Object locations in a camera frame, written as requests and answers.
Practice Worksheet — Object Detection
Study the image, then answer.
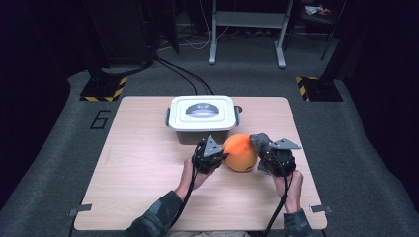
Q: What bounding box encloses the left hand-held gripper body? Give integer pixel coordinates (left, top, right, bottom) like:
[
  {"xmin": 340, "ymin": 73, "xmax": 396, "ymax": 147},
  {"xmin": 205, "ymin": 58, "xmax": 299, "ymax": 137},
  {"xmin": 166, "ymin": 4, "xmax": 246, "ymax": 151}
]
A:
[{"xmin": 192, "ymin": 135, "xmax": 225, "ymax": 175}]

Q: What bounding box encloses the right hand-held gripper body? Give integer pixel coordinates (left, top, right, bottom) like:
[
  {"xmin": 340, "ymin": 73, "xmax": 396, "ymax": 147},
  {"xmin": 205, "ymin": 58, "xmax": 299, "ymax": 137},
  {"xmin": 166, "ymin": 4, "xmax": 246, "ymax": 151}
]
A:
[{"xmin": 259, "ymin": 138, "xmax": 302, "ymax": 178}]

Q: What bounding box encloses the orange plush toy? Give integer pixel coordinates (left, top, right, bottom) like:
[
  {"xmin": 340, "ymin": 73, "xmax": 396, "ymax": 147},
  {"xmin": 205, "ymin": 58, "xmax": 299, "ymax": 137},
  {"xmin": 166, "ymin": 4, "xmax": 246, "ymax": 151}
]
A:
[{"xmin": 222, "ymin": 133, "xmax": 259, "ymax": 173}]

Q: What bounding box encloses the clear grey storage box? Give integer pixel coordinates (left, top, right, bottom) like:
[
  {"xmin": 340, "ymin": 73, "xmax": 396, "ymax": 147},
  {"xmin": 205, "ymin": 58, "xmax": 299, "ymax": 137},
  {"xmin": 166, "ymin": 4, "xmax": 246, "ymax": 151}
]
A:
[{"xmin": 164, "ymin": 106, "xmax": 241, "ymax": 146}]

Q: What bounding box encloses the grey fuzzy cloth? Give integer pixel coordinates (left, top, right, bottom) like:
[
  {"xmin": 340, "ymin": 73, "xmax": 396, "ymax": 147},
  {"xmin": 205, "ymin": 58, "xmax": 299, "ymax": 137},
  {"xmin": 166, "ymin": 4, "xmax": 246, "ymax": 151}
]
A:
[{"xmin": 249, "ymin": 132, "xmax": 275, "ymax": 176}]

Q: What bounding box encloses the white box lid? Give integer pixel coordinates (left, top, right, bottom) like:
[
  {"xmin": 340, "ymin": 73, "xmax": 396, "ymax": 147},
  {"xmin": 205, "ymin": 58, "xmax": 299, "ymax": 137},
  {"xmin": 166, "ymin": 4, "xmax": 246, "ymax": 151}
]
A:
[{"xmin": 168, "ymin": 95, "xmax": 238, "ymax": 132}]

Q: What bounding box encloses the person's left hand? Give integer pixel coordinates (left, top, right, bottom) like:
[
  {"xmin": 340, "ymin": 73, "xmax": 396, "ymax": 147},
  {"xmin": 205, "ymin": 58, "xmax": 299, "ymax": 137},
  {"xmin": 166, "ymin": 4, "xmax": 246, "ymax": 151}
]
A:
[{"xmin": 174, "ymin": 157, "xmax": 211, "ymax": 200}]

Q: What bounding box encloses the person's right hand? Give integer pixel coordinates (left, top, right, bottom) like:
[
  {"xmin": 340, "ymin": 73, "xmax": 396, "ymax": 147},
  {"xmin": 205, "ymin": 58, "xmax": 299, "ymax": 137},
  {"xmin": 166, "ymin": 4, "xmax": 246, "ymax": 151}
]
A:
[{"xmin": 271, "ymin": 169, "xmax": 304, "ymax": 214}]

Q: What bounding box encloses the grey tape strip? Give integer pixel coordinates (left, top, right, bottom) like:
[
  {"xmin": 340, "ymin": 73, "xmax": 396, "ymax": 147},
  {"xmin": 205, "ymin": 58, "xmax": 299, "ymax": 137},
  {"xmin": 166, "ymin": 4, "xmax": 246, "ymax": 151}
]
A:
[
  {"xmin": 68, "ymin": 203, "xmax": 93, "ymax": 217},
  {"xmin": 309, "ymin": 204, "xmax": 333, "ymax": 214}
]

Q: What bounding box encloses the black striped stand base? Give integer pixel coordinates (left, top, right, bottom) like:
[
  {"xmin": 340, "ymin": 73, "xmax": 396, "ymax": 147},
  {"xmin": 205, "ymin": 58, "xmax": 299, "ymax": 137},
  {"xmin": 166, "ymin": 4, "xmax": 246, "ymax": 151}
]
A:
[
  {"xmin": 79, "ymin": 76, "xmax": 128, "ymax": 103},
  {"xmin": 295, "ymin": 76, "xmax": 344, "ymax": 103}
]

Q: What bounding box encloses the dark cabinet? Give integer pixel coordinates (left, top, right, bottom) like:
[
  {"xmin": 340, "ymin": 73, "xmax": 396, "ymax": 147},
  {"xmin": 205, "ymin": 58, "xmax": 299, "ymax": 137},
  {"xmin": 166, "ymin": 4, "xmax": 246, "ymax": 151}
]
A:
[{"xmin": 87, "ymin": 0, "xmax": 156, "ymax": 68}]

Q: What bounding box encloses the colourful clutter on shelf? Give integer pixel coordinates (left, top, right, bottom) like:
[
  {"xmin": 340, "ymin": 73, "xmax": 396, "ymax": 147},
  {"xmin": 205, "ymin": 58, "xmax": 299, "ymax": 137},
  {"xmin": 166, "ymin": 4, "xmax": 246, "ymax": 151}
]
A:
[{"xmin": 304, "ymin": 4, "xmax": 333, "ymax": 17}]

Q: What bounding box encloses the left hand-held gripper cable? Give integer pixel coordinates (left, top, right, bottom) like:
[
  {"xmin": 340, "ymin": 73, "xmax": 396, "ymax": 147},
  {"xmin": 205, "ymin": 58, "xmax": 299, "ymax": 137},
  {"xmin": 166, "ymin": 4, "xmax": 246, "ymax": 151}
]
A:
[{"xmin": 169, "ymin": 144, "xmax": 202, "ymax": 237}]

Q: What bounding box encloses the hand-held gripper cable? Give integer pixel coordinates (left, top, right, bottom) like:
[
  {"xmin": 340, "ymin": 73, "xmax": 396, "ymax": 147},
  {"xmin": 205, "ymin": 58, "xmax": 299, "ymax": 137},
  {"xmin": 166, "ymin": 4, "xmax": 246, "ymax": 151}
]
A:
[
  {"xmin": 263, "ymin": 154, "xmax": 294, "ymax": 237},
  {"xmin": 169, "ymin": 144, "xmax": 202, "ymax": 237}
]

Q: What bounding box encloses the right hand-held gripper cable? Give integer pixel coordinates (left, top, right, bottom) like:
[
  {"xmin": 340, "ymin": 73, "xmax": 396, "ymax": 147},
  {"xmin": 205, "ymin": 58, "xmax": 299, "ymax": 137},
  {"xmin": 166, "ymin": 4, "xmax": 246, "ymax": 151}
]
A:
[{"xmin": 263, "ymin": 154, "xmax": 294, "ymax": 237}]

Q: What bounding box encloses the black floor cable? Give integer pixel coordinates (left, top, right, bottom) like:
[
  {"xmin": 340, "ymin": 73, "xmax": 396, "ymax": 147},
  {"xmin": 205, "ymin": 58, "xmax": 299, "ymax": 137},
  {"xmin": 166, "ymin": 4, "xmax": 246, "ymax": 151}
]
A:
[
  {"xmin": 157, "ymin": 57, "xmax": 216, "ymax": 97},
  {"xmin": 154, "ymin": 58, "xmax": 199, "ymax": 97}
]

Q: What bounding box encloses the white floor cable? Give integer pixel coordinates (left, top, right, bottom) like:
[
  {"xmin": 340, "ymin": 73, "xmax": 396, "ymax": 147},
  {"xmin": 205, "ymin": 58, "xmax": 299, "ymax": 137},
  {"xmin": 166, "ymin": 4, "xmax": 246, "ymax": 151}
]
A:
[{"xmin": 157, "ymin": 0, "xmax": 231, "ymax": 52}]

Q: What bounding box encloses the white metal desk frame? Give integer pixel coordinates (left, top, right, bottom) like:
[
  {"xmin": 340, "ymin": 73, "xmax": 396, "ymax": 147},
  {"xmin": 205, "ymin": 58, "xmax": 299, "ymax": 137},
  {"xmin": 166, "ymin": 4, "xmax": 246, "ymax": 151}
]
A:
[{"xmin": 208, "ymin": 0, "xmax": 294, "ymax": 69}]

